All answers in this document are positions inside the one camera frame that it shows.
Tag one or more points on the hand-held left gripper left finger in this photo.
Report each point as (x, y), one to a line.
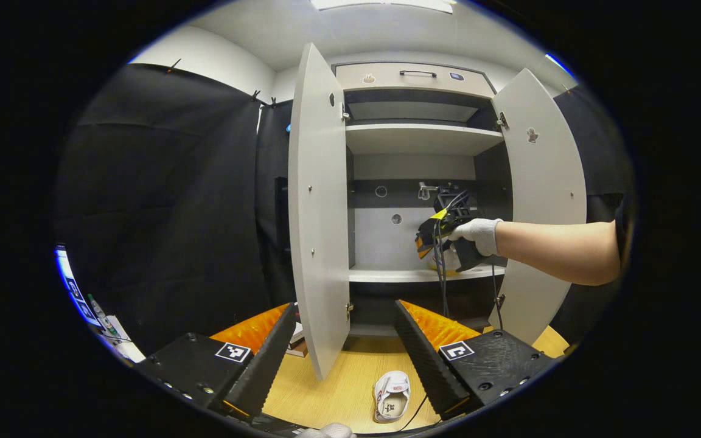
(265, 365)

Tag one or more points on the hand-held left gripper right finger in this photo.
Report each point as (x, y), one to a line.
(426, 365)

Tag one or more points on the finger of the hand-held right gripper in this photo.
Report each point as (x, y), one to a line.
(428, 234)

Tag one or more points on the white canvas shoe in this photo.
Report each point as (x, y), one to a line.
(396, 383)
(449, 263)

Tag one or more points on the grey shoe cabinet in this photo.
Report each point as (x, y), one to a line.
(417, 140)

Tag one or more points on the grey cabinet drawer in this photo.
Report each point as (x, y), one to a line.
(387, 83)

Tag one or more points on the white flat object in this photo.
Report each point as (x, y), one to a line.
(124, 347)

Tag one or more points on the green marker pen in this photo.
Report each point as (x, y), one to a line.
(101, 315)

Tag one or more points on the computer screen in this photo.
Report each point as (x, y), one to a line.
(73, 283)

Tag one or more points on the ceiling light panel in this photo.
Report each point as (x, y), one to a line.
(381, 5)

